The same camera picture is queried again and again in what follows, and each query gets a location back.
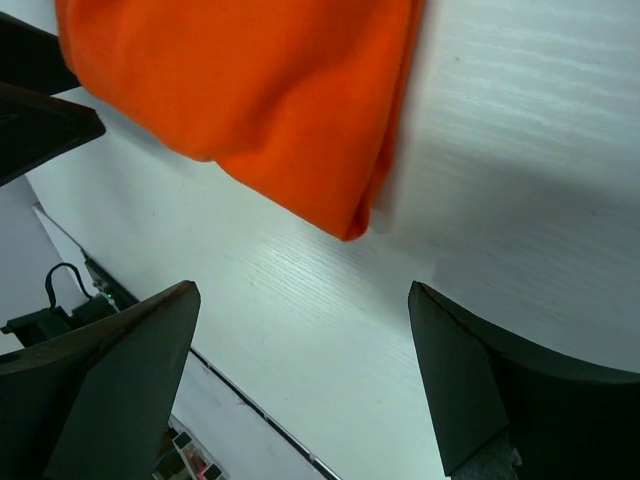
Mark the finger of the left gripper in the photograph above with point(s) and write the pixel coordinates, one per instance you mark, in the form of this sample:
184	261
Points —
31	59
36	128

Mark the orange t-shirt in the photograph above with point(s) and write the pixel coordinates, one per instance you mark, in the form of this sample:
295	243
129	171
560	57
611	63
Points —
298	100

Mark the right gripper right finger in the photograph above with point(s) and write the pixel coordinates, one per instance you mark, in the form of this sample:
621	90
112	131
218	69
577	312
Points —
504	407

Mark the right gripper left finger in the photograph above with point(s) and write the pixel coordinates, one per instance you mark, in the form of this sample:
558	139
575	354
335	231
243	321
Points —
95	390

